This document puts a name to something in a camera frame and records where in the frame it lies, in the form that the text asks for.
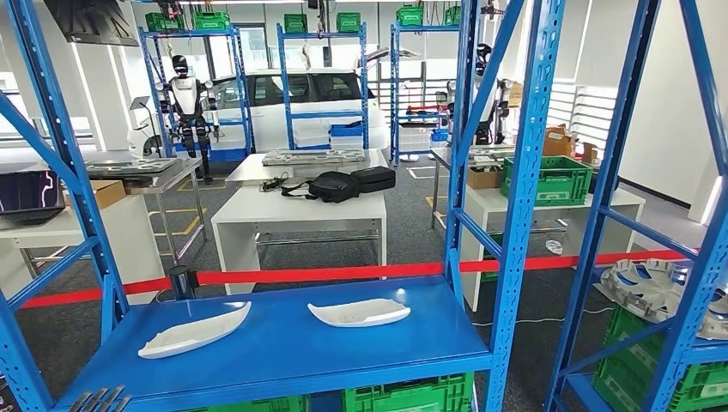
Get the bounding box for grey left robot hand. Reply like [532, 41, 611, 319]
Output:
[68, 385, 133, 412]

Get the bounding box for white curved plastic part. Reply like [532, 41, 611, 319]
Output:
[307, 298, 412, 330]
[137, 301, 252, 361]

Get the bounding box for blue steel shelf rack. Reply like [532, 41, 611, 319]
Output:
[276, 22, 371, 152]
[543, 0, 728, 412]
[389, 22, 462, 166]
[0, 0, 567, 412]
[139, 23, 255, 163]

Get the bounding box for white table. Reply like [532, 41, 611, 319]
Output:
[0, 196, 166, 306]
[459, 185, 646, 312]
[211, 185, 389, 295]

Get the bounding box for black laptop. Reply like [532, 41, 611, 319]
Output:
[0, 169, 66, 228]

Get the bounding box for steel table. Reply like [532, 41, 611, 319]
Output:
[225, 148, 389, 189]
[85, 157, 209, 263]
[430, 144, 516, 228]

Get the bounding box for long grey metal panel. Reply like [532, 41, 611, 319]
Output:
[85, 158, 182, 176]
[261, 148, 367, 167]

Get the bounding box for red barrier belt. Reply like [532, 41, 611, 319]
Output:
[20, 249, 701, 311]

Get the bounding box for white tablet floor stand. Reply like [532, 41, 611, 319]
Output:
[129, 95, 163, 157]

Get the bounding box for white black humanoid robot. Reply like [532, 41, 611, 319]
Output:
[153, 55, 220, 183]
[446, 43, 513, 148]

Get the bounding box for white car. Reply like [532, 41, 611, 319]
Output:
[127, 68, 391, 161]

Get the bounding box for black zip case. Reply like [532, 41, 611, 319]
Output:
[350, 166, 397, 195]

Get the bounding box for black hanging screen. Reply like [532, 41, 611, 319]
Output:
[42, 0, 139, 48]

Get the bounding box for grey round metal casting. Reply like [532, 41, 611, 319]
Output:
[594, 258, 728, 341]

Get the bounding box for black stanchion post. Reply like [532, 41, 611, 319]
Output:
[168, 265, 199, 301]

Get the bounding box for white floor cable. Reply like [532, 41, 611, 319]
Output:
[471, 306, 616, 328]

